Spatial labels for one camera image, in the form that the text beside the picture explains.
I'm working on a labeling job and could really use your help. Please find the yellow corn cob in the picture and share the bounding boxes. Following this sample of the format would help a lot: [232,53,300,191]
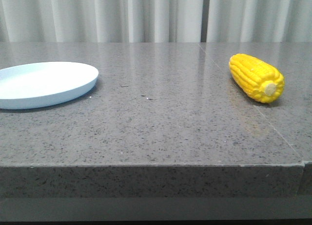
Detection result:
[229,54,285,104]

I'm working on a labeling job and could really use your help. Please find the light blue round plate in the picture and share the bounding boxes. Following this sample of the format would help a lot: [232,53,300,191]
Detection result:
[0,61,99,110]

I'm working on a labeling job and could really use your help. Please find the white pleated curtain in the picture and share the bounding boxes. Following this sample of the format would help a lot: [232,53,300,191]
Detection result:
[0,0,312,42]

